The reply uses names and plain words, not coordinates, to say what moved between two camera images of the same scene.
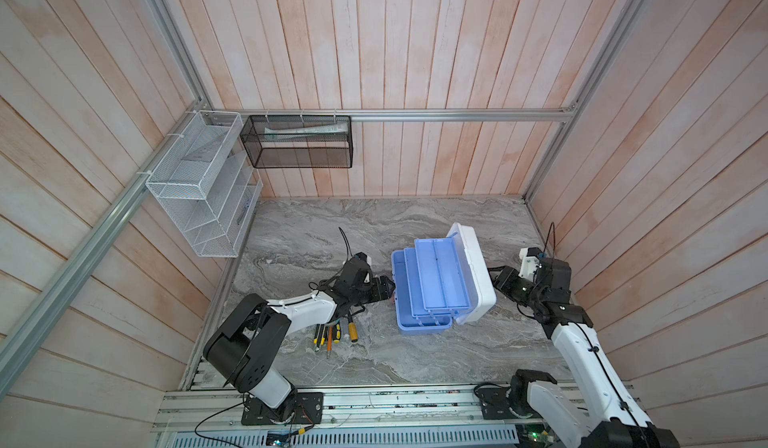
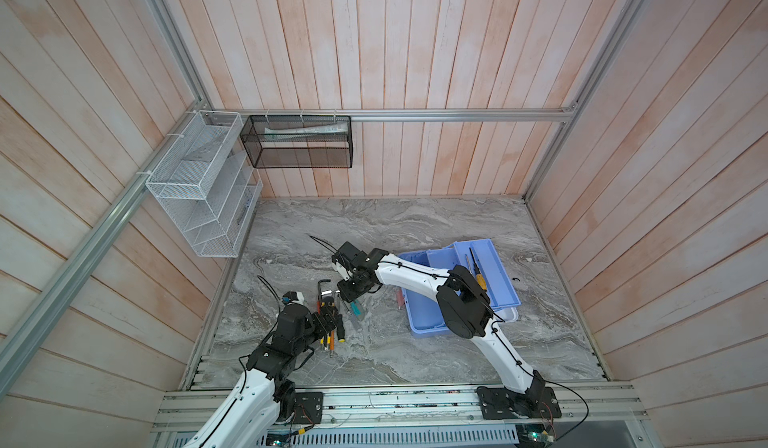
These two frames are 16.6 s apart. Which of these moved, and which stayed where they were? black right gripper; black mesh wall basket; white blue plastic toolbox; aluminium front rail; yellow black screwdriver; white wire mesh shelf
Moved: yellow black screwdriver; black right gripper; white blue plastic toolbox
Stayed: white wire mesh shelf; black mesh wall basket; aluminium front rail
